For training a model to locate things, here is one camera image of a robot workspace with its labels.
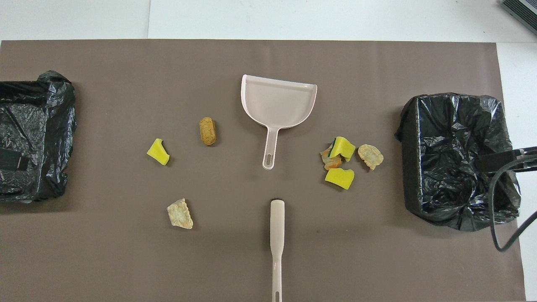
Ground grey ribbed device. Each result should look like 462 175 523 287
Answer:
501 0 537 36

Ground orange bread crust piece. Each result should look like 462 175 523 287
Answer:
320 145 343 171

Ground yellow sponge with green pad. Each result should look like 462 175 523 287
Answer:
328 136 356 162

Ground oval brown bread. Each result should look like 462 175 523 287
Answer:
199 117 217 146

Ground beige rounded bread chunk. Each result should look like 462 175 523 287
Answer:
357 144 384 171

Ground beige plastic dustpan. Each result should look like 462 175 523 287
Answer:
241 74 318 170

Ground brown paper table mat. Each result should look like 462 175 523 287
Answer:
0 40 527 302

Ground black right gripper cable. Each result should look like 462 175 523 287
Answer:
488 153 537 252

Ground beige angular bread chunk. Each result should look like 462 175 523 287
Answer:
167 198 194 230

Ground beige hand brush black bristles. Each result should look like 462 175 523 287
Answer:
270 200 286 302

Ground black bag lined bin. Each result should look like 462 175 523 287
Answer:
395 93 522 232
0 70 78 204

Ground small yellow sponge wedge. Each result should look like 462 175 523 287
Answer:
146 138 170 166

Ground yellow sponge chunk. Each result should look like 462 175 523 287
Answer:
324 168 355 190

